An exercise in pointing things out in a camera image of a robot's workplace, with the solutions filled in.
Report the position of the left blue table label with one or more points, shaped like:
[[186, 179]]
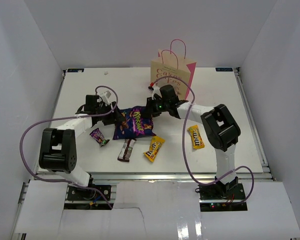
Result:
[[75, 70]]

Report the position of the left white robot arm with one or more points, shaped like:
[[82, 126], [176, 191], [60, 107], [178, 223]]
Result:
[[58, 151]]

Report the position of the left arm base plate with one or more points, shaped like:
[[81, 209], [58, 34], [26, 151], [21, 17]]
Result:
[[82, 199]]

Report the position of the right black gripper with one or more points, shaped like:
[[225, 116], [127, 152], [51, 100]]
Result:
[[149, 111]]

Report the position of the blue table label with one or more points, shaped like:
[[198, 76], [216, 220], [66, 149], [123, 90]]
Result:
[[224, 69], [75, 70]]

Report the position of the yellow M&M's pack right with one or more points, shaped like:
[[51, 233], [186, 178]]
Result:
[[196, 139]]

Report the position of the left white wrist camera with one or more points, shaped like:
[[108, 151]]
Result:
[[105, 97]]

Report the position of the beige pink paper bag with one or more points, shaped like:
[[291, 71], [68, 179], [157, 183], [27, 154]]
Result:
[[169, 68]]

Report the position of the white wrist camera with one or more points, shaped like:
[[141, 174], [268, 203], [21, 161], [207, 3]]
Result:
[[105, 97], [155, 90]]

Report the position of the brown chocolate bar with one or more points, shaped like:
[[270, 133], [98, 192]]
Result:
[[126, 151]]

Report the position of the right blue table label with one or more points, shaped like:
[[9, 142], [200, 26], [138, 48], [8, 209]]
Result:
[[224, 69]]

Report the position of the purple Krokant snack bag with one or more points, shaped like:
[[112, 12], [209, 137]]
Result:
[[134, 125]]

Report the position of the purple M&M's pack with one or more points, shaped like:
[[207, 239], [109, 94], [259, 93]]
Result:
[[98, 136]]

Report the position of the yellow m&m's pack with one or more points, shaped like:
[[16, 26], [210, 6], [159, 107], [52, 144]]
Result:
[[196, 139], [155, 145]]

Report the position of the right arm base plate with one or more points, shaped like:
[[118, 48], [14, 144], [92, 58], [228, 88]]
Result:
[[213, 200]]

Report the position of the yellow M&M's pack centre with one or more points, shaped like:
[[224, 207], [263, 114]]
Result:
[[155, 145]]

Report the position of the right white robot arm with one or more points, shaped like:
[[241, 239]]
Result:
[[221, 129]]

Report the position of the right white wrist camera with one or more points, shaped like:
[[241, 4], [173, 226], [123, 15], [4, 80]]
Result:
[[155, 90]]

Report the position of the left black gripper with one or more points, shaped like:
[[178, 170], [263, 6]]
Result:
[[115, 116]]

